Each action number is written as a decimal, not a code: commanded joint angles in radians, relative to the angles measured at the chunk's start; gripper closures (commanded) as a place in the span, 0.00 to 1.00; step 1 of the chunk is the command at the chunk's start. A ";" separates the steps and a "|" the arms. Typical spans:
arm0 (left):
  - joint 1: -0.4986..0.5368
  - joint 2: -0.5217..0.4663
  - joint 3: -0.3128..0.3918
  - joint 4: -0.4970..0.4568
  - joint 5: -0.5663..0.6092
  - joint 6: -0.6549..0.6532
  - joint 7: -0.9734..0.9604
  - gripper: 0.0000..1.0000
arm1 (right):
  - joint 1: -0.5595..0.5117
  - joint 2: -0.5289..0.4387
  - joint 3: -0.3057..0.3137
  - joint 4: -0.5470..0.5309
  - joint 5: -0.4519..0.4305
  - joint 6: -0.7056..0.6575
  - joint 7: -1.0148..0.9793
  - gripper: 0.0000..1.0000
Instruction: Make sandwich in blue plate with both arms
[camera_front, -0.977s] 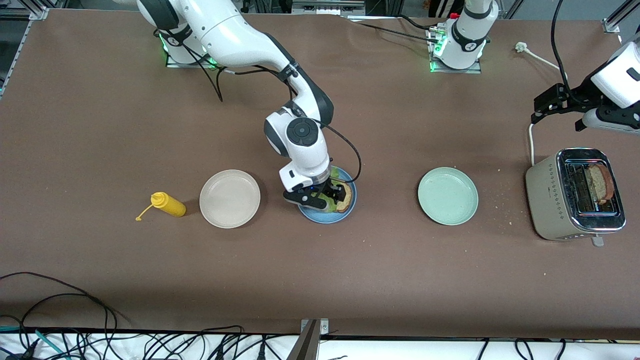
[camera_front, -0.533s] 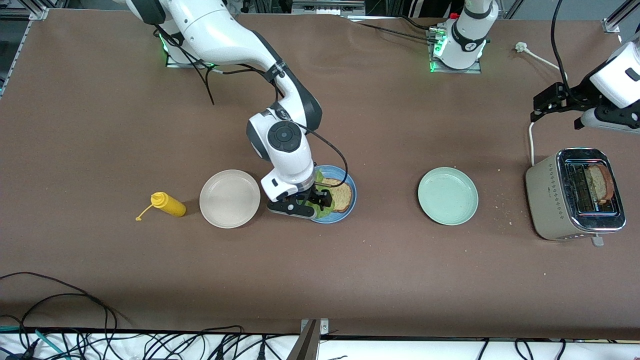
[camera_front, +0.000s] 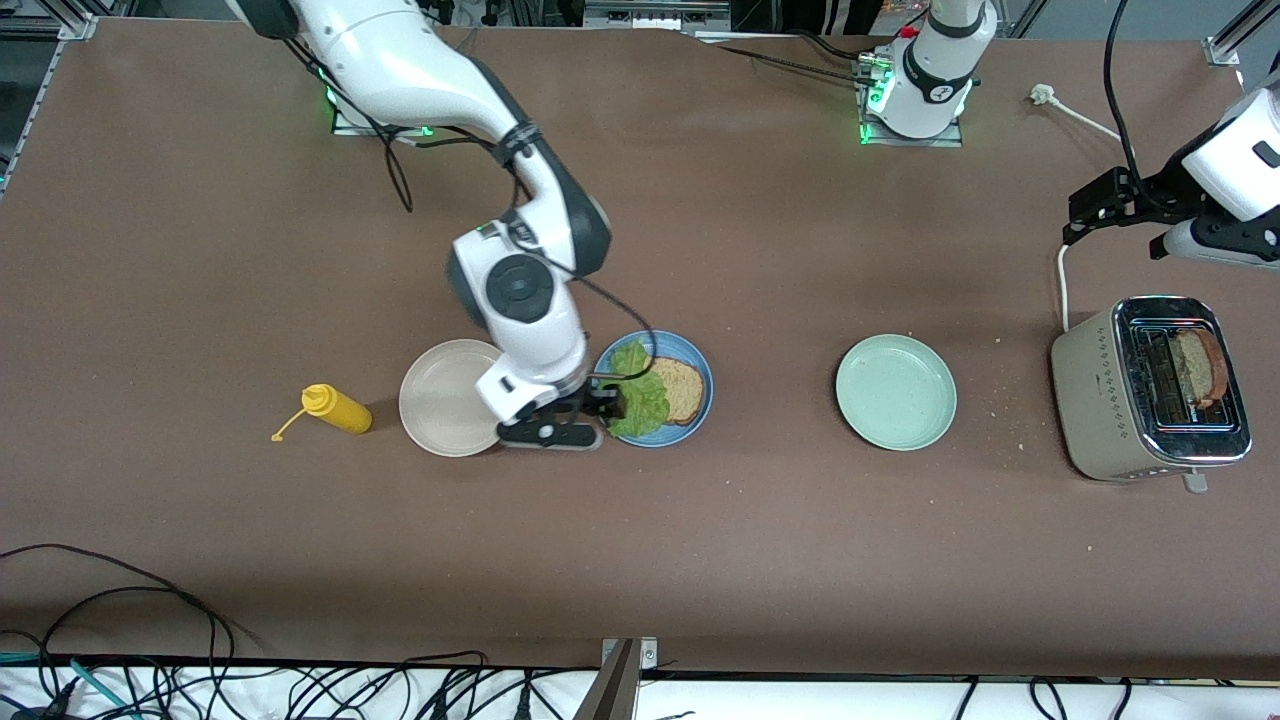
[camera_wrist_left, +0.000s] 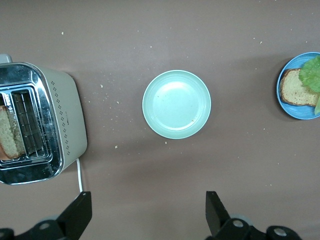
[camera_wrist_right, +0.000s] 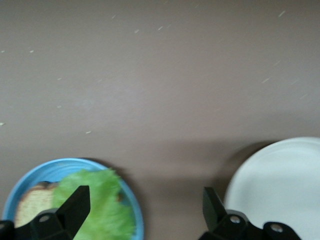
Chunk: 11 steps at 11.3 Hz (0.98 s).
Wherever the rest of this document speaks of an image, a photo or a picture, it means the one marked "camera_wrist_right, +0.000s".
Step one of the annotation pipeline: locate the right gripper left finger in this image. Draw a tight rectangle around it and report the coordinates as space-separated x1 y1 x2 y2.
0 185 91 240

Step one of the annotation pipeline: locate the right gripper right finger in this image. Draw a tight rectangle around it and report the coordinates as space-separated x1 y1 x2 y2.
198 186 302 240

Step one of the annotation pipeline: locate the green lettuce leaf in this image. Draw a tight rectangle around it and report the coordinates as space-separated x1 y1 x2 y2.
52 167 137 240

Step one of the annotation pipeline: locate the brown bread slice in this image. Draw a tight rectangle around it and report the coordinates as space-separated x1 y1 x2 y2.
14 181 61 228

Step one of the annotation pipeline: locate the blue round plate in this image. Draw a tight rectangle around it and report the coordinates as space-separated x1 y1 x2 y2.
1 157 145 240

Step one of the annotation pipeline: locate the beige round plate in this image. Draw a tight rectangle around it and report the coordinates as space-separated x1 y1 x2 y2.
223 136 320 240

